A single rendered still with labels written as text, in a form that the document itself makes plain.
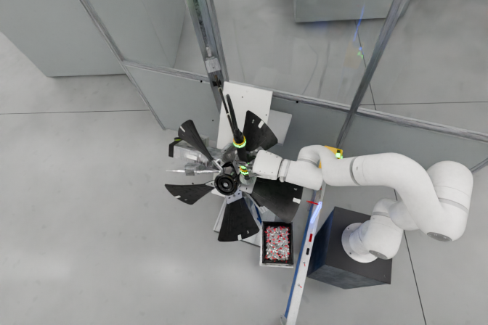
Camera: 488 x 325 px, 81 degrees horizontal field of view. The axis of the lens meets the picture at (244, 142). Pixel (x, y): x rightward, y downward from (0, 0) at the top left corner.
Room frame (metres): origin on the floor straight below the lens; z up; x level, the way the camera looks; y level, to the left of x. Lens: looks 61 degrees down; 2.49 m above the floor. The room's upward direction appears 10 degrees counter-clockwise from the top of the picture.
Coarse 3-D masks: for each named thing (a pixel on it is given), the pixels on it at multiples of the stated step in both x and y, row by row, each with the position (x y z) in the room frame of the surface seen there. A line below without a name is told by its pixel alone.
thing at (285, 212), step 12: (264, 180) 0.50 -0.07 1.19; (276, 180) 0.49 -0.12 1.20; (252, 192) 0.45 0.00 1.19; (264, 192) 0.44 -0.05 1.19; (276, 192) 0.43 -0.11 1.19; (288, 192) 0.42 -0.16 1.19; (300, 192) 0.40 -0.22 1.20; (264, 204) 0.39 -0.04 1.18; (276, 204) 0.38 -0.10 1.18; (288, 204) 0.37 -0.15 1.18; (288, 216) 0.32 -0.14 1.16
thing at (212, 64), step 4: (208, 60) 1.15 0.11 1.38; (212, 60) 1.15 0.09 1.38; (216, 60) 1.14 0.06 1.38; (208, 64) 1.13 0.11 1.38; (212, 64) 1.12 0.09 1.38; (216, 64) 1.12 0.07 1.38; (208, 68) 1.10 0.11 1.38; (212, 68) 1.09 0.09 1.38; (216, 68) 1.09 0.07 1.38; (220, 68) 1.08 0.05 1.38; (208, 72) 1.07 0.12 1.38; (212, 72) 1.07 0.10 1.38; (216, 72) 1.07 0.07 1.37; (220, 72) 1.07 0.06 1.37; (212, 76) 1.07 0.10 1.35; (220, 76) 1.07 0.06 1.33; (212, 80) 1.07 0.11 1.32
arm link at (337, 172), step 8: (304, 152) 0.46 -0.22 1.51; (312, 152) 0.44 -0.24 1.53; (320, 152) 0.41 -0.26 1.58; (328, 152) 0.41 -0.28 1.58; (312, 160) 0.42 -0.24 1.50; (328, 160) 0.37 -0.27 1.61; (336, 160) 0.35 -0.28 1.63; (344, 160) 0.33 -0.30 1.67; (352, 160) 0.32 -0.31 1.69; (328, 168) 0.33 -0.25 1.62; (336, 168) 0.32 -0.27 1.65; (344, 168) 0.30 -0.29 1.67; (328, 176) 0.31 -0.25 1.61; (336, 176) 0.30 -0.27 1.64; (344, 176) 0.28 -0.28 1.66; (352, 176) 0.27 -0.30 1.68; (328, 184) 0.30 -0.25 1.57; (336, 184) 0.28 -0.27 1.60; (344, 184) 0.27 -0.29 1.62; (352, 184) 0.26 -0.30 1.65
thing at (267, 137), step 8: (248, 112) 0.75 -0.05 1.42; (248, 120) 0.72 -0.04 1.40; (256, 120) 0.69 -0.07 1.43; (248, 128) 0.69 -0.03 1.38; (256, 128) 0.66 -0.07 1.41; (264, 128) 0.64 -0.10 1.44; (248, 136) 0.65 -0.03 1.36; (256, 136) 0.63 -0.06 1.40; (264, 136) 0.61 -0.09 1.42; (272, 136) 0.59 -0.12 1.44; (248, 144) 0.62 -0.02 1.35; (256, 144) 0.60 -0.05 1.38; (264, 144) 0.58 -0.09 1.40; (272, 144) 0.56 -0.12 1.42; (248, 160) 0.55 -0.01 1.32
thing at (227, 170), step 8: (232, 160) 0.63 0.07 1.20; (224, 168) 0.58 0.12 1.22; (232, 168) 0.57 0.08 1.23; (216, 176) 0.54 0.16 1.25; (224, 176) 0.53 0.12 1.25; (232, 176) 0.52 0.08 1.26; (216, 184) 0.51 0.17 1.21; (232, 184) 0.49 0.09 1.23; (240, 184) 0.51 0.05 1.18; (224, 192) 0.48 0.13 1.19; (232, 192) 0.46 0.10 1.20
